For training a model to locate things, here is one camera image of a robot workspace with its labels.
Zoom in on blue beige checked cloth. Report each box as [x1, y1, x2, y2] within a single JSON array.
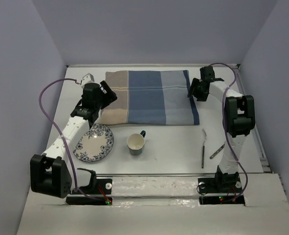
[[99, 70, 200, 126]]

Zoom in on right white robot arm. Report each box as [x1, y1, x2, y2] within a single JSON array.
[[188, 65, 255, 196]]

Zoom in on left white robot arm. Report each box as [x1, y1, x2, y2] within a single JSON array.
[[30, 80, 117, 198]]

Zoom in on blue floral ceramic plate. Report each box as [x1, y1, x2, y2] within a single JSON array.
[[73, 123, 114, 163]]

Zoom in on green white ceramic mug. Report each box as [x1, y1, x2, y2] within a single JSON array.
[[127, 130, 146, 156]]

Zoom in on silver fork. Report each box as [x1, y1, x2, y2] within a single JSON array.
[[201, 128, 207, 169]]

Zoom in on silver table knife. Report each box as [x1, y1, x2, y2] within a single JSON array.
[[209, 144, 225, 159]]

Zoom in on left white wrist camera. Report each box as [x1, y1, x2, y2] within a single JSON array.
[[80, 73, 95, 86]]

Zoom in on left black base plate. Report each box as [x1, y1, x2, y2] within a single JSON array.
[[66, 178, 113, 206]]

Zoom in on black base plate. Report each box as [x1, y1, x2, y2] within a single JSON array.
[[66, 178, 113, 206], [196, 177, 245, 205]]

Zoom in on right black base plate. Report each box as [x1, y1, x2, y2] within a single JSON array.
[[196, 177, 245, 205]]

